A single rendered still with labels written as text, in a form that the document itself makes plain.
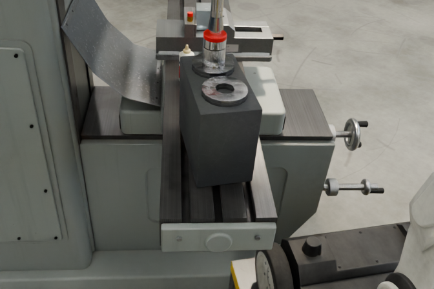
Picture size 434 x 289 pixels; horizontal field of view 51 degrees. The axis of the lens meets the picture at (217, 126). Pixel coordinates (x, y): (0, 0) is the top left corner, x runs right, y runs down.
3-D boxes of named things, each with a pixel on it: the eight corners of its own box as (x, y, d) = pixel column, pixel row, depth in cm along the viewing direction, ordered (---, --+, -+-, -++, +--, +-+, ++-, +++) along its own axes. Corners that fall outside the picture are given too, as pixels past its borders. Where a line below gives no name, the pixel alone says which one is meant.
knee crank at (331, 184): (379, 186, 163) (383, 174, 159) (385, 199, 158) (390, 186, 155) (319, 187, 161) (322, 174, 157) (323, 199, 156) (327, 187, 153)
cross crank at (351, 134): (354, 137, 170) (362, 111, 163) (365, 158, 161) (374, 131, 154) (312, 137, 169) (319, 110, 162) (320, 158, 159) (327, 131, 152)
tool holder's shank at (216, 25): (205, 35, 90) (208, -21, 83) (209, 28, 93) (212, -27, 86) (221, 37, 90) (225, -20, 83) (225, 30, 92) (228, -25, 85)
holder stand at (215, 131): (227, 119, 113) (234, 47, 101) (252, 181, 96) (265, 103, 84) (178, 124, 111) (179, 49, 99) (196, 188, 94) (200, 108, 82)
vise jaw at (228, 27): (230, 19, 143) (231, 8, 141) (234, 37, 134) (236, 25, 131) (211, 19, 143) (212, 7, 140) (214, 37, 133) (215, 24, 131)
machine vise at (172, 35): (264, 39, 150) (268, 7, 143) (272, 61, 138) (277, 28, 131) (156, 37, 146) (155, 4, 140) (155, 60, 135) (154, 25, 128)
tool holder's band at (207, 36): (200, 40, 90) (201, 35, 90) (206, 30, 94) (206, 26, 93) (223, 44, 90) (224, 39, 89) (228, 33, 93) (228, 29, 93)
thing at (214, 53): (199, 66, 94) (200, 40, 90) (205, 55, 97) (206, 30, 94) (221, 69, 93) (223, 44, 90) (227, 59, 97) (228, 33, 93)
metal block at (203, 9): (212, 21, 140) (213, 2, 136) (213, 30, 135) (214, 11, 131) (195, 20, 139) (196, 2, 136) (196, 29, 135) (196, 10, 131)
